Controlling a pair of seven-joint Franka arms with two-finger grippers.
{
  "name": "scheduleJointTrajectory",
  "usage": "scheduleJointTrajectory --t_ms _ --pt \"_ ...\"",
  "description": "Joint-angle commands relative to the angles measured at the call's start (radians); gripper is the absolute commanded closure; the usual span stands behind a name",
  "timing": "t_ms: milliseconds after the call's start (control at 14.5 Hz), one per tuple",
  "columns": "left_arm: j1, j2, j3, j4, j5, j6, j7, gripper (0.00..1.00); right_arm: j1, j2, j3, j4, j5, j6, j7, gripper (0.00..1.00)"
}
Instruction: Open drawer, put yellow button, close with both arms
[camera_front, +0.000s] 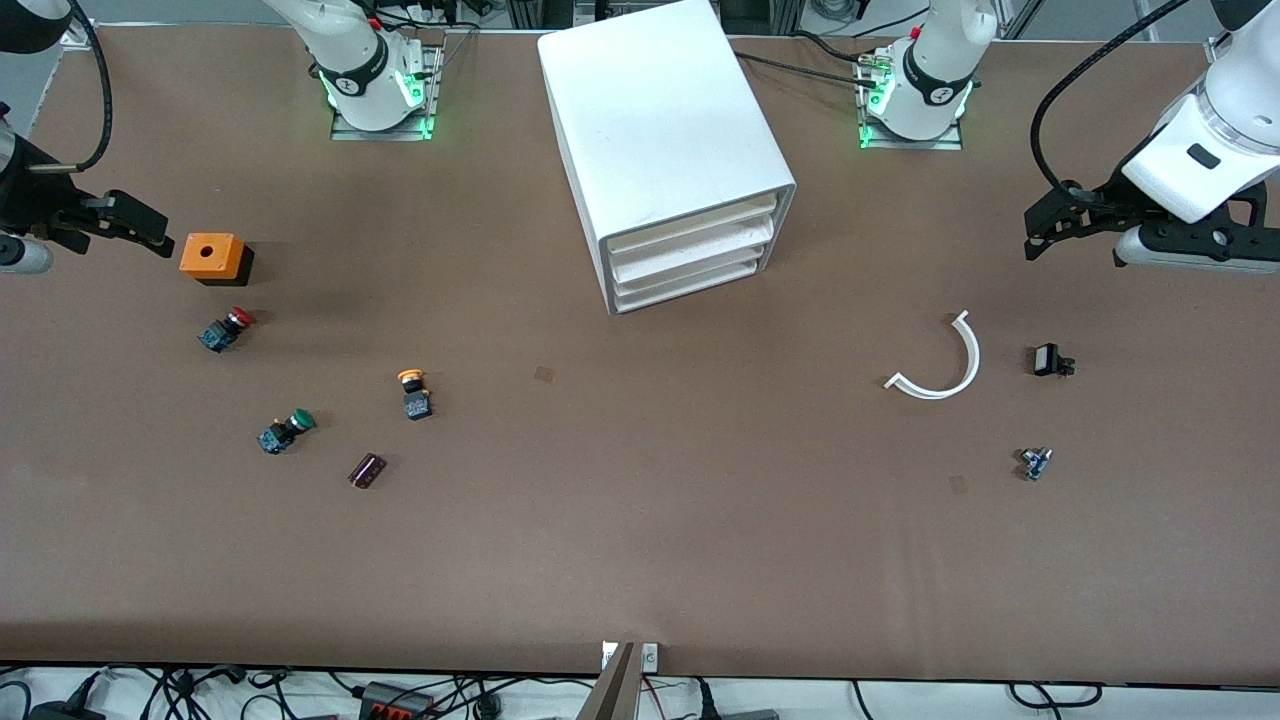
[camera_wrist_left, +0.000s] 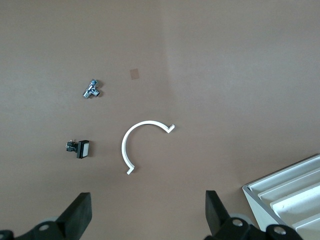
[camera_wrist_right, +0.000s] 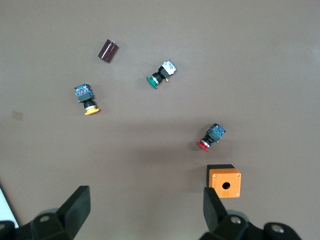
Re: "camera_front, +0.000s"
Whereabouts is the yellow push button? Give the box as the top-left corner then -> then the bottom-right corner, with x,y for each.
397,369 -> 434,422

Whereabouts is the red push button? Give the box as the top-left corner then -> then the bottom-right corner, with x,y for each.
197,307 -> 257,353

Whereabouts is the green push button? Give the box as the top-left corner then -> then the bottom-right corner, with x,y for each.
257,408 -> 317,456

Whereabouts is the orange box with hole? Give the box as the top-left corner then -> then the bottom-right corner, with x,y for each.
180,233 -> 254,287

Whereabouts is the white curved plastic piece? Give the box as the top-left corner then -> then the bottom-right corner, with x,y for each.
884,310 -> 982,401

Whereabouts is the black orange power strip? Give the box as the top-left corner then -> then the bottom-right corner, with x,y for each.
358,682 -> 433,720

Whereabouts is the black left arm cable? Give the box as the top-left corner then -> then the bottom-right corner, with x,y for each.
1031,0 -> 1193,201

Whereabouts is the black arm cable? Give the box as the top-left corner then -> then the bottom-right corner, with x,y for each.
28,0 -> 114,176
1031,0 -> 1193,201

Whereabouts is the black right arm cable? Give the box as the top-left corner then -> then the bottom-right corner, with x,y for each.
28,0 -> 114,176

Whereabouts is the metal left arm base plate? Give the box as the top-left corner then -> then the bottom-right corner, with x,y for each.
858,50 -> 966,152

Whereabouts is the black base cable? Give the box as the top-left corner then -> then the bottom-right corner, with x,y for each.
738,50 -> 873,91

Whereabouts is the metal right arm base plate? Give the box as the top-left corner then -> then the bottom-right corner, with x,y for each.
330,40 -> 443,142

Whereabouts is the black looped floor cable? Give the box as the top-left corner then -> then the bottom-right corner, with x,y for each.
1008,682 -> 1103,710

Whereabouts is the white metal bracket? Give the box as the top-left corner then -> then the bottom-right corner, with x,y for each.
600,642 -> 661,673

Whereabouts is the brown camera post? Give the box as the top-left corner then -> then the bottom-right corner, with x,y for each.
575,642 -> 641,720

